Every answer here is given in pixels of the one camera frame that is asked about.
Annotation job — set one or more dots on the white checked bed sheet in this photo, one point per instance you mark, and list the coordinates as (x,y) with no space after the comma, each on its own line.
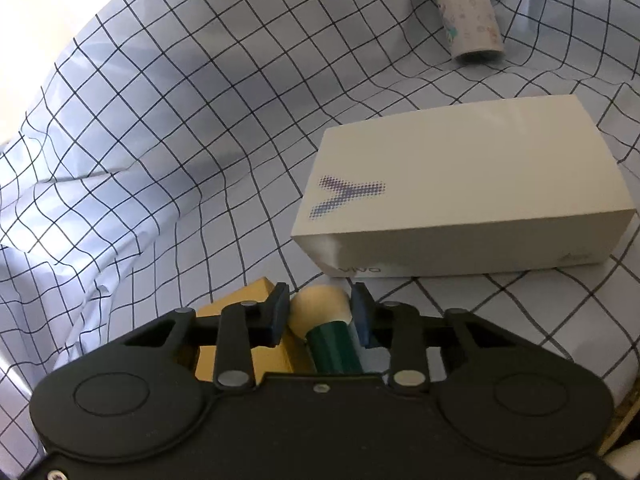
(150,135)

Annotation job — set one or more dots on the white cardboard box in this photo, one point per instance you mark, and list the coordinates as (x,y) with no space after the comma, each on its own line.
(450,185)

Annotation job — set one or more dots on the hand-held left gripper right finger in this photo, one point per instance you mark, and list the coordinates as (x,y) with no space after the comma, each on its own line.
(361,315)

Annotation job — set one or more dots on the gold box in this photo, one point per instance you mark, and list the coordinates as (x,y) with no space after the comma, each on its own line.
(265,360)

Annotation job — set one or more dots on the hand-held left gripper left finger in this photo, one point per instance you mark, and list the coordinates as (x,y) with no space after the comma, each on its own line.
(277,315)

